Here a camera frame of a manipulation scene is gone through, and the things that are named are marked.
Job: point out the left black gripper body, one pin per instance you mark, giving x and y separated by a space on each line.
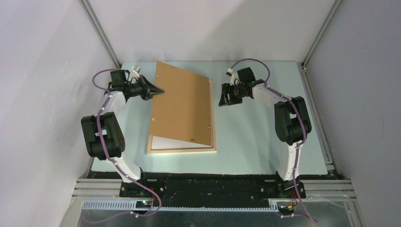
138 89

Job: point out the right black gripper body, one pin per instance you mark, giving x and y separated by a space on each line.
238 93

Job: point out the brown backing board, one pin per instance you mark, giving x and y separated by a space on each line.
183 111

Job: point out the wooden picture frame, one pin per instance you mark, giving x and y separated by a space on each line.
213 149

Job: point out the printed photo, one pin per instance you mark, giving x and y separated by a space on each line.
160 143

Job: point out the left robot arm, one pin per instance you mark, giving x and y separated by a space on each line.
103 136

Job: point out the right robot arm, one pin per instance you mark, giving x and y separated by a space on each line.
291 121

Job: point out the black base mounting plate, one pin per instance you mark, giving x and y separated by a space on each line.
213 190

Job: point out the left corner aluminium profile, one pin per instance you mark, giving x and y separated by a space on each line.
94 21

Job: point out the corner aluminium profile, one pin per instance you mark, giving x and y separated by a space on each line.
94 21
321 32

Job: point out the right corner aluminium profile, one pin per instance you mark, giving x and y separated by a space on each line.
321 32

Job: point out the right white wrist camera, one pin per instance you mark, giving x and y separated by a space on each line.
234 77

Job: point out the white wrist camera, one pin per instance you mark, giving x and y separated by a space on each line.
135 71
234 77

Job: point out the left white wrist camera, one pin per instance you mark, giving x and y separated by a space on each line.
135 71

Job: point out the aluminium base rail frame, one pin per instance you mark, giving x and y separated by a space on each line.
330 202

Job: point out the grey slotted cable duct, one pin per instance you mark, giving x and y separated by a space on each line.
127 205

